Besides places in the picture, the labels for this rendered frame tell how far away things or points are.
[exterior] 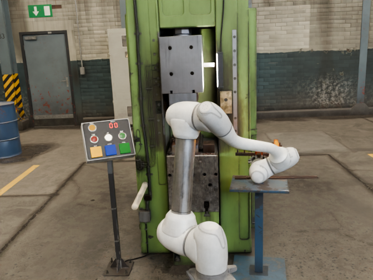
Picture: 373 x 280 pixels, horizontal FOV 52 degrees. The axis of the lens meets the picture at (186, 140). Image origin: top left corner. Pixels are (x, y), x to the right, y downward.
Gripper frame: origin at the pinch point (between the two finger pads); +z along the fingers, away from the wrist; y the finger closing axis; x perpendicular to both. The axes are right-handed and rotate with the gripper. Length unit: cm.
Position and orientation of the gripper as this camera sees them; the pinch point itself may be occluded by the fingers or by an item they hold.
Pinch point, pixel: (258, 155)
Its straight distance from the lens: 253.8
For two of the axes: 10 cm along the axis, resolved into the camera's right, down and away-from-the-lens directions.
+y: 9.8, 0.0, -1.9
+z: 1.9, -2.4, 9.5
